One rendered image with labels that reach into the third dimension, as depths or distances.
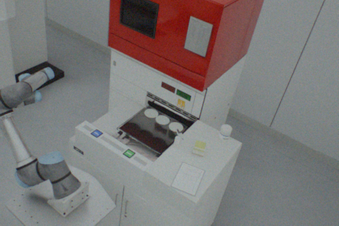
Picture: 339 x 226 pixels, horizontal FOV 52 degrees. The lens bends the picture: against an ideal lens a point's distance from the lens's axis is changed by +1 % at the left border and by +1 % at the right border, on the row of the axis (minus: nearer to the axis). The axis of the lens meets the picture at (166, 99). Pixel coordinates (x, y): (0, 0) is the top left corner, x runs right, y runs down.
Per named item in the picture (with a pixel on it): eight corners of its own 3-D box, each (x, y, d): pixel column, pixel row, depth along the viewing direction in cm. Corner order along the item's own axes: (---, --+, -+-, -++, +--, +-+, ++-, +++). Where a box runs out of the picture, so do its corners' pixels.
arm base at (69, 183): (65, 199, 180) (57, 182, 178) (50, 200, 189) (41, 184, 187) (86, 181, 191) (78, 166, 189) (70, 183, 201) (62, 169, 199)
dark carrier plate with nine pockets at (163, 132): (149, 106, 260) (149, 105, 259) (188, 127, 247) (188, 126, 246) (119, 128, 235) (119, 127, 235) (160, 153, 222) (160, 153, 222)
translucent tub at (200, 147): (193, 147, 221) (195, 138, 217) (205, 150, 220) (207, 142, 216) (191, 154, 215) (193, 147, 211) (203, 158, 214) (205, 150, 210)
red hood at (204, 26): (164, 18, 309) (174, -52, 274) (246, 53, 278) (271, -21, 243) (107, 46, 255) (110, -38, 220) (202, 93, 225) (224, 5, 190)
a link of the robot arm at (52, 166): (65, 176, 182) (53, 153, 179) (43, 185, 184) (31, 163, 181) (73, 166, 193) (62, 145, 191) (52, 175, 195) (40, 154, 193)
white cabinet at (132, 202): (121, 168, 324) (127, 99, 276) (211, 227, 288) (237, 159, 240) (69, 214, 279) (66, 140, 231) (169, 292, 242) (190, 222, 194)
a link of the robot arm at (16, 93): (16, 82, 175) (49, 62, 221) (-3, 91, 176) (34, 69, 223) (28, 102, 178) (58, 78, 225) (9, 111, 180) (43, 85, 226)
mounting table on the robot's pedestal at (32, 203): (58, 271, 176) (57, 257, 168) (6, 218, 194) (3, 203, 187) (121, 214, 207) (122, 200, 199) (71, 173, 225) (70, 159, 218)
